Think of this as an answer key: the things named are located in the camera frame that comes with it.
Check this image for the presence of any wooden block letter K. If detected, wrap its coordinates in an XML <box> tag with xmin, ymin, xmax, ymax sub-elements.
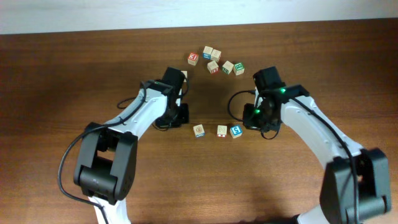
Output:
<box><xmin>181</xmin><ymin>70</ymin><xmax>188</xmax><ymax>83</ymax></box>

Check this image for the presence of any wooden block Y red side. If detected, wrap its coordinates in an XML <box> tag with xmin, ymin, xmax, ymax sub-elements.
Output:
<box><xmin>206</xmin><ymin>60</ymin><xmax>219</xmax><ymax>74</ymax></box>

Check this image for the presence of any wooden block red top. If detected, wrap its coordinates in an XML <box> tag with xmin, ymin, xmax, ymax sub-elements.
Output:
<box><xmin>187</xmin><ymin>52</ymin><xmax>199</xmax><ymax>66</ymax></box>

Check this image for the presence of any wooden block blue S top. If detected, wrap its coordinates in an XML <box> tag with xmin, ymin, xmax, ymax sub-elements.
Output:
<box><xmin>229</xmin><ymin>124</ymin><xmax>243</xmax><ymax>139</ymax></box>

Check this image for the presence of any plain wooden block hourglass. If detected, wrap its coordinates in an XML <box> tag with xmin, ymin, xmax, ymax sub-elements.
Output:
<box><xmin>211</xmin><ymin>49</ymin><xmax>221</xmax><ymax>62</ymax></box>

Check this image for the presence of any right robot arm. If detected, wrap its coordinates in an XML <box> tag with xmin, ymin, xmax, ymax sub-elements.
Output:
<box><xmin>243</xmin><ymin>67</ymin><xmax>392</xmax><ymax>223</ymax></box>

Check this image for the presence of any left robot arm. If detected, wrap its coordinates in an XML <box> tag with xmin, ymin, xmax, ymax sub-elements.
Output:
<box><xmin>73</xmin><ymin>67</ymin><xmax>189</xmax><ymax>223</ymax></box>

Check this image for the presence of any wooden block green side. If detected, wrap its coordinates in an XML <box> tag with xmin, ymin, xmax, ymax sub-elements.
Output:
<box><xmin>221</xmin><ymin>61</ymin><xmax>234</xmax><ymax>75</ymax></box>

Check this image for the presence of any wooden block blue D side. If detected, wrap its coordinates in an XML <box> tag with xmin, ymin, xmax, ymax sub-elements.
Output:
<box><xmin>193</xmin><ymin>124</ymin><xmax>205</xmax><ymax>138</ymax></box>

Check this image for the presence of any wooden block green B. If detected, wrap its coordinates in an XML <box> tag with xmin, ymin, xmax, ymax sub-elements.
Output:
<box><xmin>233</xmin><ymin>62</ymin><xmax>245</xmax><ymax>75</ymax></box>

